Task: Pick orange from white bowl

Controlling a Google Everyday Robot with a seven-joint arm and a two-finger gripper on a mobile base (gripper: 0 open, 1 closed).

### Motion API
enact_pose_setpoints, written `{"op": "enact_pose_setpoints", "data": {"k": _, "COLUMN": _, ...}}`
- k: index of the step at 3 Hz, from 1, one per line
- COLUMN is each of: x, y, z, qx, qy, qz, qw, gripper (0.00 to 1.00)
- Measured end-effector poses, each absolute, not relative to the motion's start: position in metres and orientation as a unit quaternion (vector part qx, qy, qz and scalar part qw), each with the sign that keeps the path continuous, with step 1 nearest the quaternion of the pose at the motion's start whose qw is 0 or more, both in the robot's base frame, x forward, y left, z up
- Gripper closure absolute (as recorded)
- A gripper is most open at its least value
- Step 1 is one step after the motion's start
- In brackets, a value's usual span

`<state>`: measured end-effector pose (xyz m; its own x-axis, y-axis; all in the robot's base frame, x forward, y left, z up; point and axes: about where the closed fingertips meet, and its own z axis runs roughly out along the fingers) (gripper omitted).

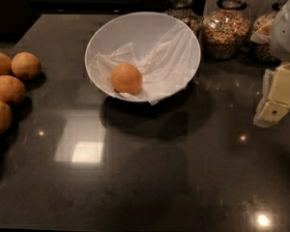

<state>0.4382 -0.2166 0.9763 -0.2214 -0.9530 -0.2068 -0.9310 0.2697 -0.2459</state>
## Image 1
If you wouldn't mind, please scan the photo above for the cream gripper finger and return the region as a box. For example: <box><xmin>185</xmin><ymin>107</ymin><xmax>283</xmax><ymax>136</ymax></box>
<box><xmin>253</xmin><ymin>62</ymin><xmax>290</xmax><ymax>128</ymax></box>
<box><xmin>250</xmin><ymin>19</ymin><xmax>274</xmax><ymax>44</ymax></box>

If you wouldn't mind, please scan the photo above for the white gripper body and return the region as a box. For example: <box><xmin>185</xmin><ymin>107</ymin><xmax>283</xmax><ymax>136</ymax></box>
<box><xmin>270</xmin><ymin>0</ymin><xmax>290</xmax><ymax>61</ymax></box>

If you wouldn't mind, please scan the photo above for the white bowl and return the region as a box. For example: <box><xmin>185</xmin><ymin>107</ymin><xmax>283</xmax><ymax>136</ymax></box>
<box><xmin>84</xmin><ymin>11</ymin><xmax>202</xmax><ymax>103</ymax></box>

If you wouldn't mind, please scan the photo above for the glass jar middle with cereal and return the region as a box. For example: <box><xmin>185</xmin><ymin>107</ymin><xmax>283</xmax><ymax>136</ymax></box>
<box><xmin>202</xmin><ymin>0</ymin><xmax>251</xmax><ymax>61</ymax></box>

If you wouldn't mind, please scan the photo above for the glass jar left with grains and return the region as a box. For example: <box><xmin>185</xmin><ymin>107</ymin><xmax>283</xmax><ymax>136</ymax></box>
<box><xmin>165</xmin><ymin>0</ymin><xmax>201</xmax><ymax>36</ymax></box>

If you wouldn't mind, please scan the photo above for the white plastic bag liner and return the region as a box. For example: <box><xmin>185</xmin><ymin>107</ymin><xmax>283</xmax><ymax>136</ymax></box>
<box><xmin>88</xmin><ymin>22</ymin><xmax>196</xmax><ymax>106</ymax></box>

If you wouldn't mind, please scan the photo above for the orange top right of pile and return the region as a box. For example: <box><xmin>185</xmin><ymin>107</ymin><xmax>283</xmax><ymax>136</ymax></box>
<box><xmin>12</xmin><ymin>52</ymin><xmax>42</xmax><ymax>80</ymax></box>

